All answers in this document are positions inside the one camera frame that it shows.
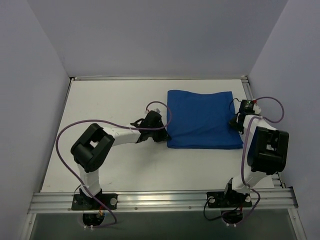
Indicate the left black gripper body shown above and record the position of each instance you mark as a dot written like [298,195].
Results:
[160,133]

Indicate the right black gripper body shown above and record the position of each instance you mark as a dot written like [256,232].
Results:
[235,122]

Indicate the blue surgical drape cloth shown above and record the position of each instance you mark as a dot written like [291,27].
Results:
[201,121]

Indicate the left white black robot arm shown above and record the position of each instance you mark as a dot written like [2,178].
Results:
[91,149]

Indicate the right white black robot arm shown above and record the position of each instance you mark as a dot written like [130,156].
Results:
[264,153]

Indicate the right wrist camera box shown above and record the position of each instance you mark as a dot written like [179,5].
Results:
[247,107]

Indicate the back aluminium rail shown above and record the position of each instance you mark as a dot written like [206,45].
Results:
[118,78]

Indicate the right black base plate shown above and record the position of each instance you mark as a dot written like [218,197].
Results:
[218,199]

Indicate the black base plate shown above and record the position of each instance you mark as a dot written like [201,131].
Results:
[218,199]
[82,202]

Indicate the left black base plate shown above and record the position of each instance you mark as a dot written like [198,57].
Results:
[82,202]

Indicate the front aluminium rail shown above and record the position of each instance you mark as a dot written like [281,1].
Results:
[156,201]

